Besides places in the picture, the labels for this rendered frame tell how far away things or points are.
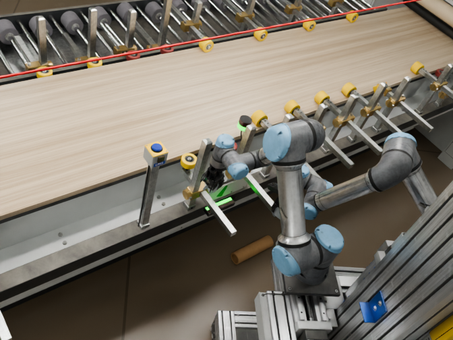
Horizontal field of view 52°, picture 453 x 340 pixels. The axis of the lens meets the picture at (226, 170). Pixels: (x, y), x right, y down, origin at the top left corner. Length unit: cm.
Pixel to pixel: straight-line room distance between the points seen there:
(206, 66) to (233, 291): 138
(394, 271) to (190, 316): 151
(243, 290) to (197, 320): 36
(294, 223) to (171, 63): 154
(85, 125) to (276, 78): 124
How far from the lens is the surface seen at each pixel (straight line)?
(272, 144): 153
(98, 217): 236
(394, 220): 385
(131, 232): 223
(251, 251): 307
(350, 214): 368
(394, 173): 177
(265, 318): 185
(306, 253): 166
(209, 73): 285
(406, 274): 157
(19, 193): 211
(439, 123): 474
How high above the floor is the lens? 254
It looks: 46 degrees down
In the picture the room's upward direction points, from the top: 19 degrees clockwise
